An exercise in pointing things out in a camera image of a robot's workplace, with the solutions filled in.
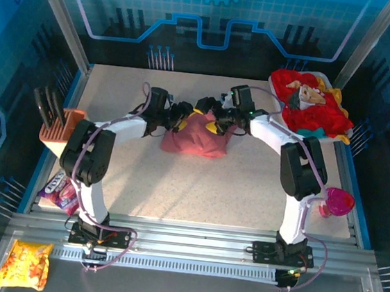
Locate pink t-shirt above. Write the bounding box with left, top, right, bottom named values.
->
left=159, top=106, right=239, bottom=161

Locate red printed t-shirt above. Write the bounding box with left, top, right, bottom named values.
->
left=265, top=67, right=359, bottom=141

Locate teal garment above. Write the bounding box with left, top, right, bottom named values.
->
left=295, top=126, right=327, bottom=139

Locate white plastic bin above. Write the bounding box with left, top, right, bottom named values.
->
left=262, top=66, right=360, bottom=146

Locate yellow garment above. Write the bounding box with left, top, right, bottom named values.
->
left=312, top=78, right=358, bottom=146

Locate peach knife block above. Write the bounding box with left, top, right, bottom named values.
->
left=36, top=105, right=88, bottom=165

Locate purple candy bag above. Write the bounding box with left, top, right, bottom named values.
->
left=35, top=167, right=85, bottom=217

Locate pink plastic cup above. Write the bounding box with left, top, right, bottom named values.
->
left=318, top=186, right=357, bottom=221

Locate small black controller board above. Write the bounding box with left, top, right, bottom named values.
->
left=273, top=266, right=303, bottom=291

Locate yellow snack bag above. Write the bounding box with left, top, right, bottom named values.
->
left=0, top=237, right=55, bottom=292

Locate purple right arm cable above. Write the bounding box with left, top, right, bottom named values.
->
left=228, top=85, right=346, bottom=292

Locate black knife handle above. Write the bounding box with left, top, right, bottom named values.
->
left=30, top=87, right=57, bottom=128
left=42, top=85, right=65, bottom=128
left=49, top=88, right=71, bottom=128

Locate aluminium mounting rail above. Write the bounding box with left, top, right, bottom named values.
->
left=6, top=203, right=378, bottom=280

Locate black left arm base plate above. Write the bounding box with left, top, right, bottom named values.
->
left=67, top=221, right=132, bottom=250

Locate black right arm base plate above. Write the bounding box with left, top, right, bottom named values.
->
left=251, top=240, right=316, bottom=269

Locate aluminium frame post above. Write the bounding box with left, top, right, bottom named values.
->
left=19, top=0, right=101, bottom=75
left=328, top=0, right=390, bottom=101

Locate white slotted cable duct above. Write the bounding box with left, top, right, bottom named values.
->
left=51, top=245, right=280, bottom=284

